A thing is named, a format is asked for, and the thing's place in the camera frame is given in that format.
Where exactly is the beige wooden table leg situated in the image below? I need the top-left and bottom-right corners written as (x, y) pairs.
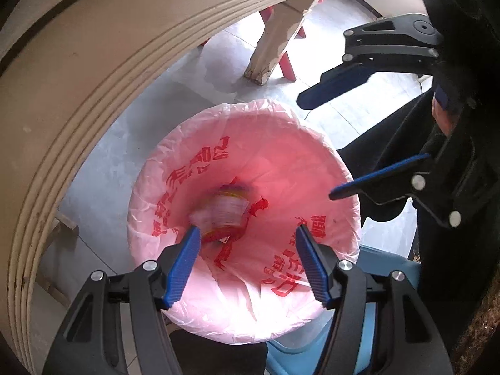
top-left (244, 0), bottom-right (313, 86)

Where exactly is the wooden slat frame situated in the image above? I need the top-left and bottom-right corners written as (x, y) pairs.
top-left (36, 214), bottom-right (79, 310)

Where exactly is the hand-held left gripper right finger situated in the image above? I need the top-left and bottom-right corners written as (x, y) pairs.
top-left (295, 226), bottom-right (454, 375)

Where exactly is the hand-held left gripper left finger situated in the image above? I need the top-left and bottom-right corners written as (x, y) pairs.
top-left (42, 224), bottom-right (202, 375)

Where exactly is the dark object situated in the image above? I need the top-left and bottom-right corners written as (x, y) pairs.
top-left (167, 329), bottom-right (271, 375)

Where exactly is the red plastic stool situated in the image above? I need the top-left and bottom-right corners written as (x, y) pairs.
top-left (198, 7), bottom-right (308, 82)

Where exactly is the bin with pink liner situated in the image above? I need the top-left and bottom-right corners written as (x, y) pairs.
top-left (127, 99), bottom-right (362, 345)

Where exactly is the red and white snack wrapper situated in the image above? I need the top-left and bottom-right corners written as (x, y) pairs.
top-left (189, 182), bottom-right (251, 248)

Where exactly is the person's right hand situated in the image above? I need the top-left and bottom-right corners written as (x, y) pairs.
top-left (431, 90), bottom-right (462, 136)

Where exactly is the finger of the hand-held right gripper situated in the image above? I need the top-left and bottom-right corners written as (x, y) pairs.
top-left (329, 152), bottom-right (474, 229)
top-left (297, 12), bottom-right (444, 111)

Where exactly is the blue plastic stool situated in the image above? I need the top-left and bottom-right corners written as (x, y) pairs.
top-left (269, 244), bottom-right (423, 375)

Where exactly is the person's black clothing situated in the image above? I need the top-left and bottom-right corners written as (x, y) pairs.
top-left (338, 94), bottom-right (435, 228)

